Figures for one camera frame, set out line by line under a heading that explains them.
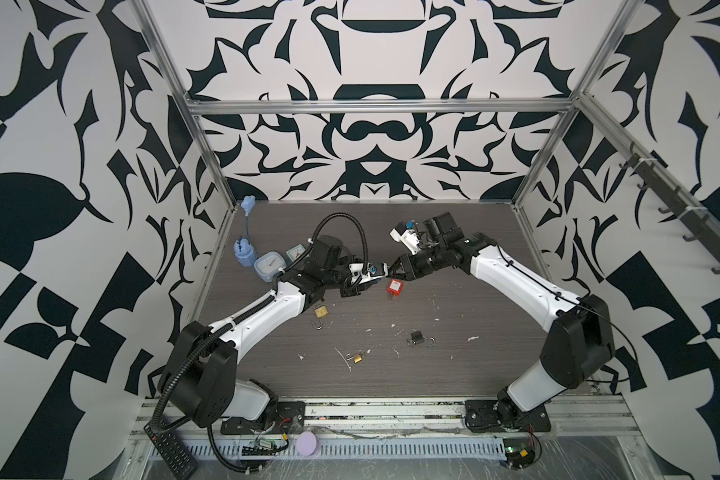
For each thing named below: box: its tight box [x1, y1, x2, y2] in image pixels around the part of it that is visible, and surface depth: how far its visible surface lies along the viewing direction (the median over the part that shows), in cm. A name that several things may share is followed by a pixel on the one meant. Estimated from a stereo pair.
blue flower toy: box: [234, 195, 257, 268], surface depth 98 cm
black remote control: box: [143, 422, 199, 480], surface depth 70 cm
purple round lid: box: [296, 431, 320, 457], surface depth 65 cm
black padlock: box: [407, 330, 437, 347], surface depth 89 cm
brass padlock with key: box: [312, 305, 328, 330], surface depth 93 cm
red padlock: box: [387, 279, 405, 299], surface depth 98 cm
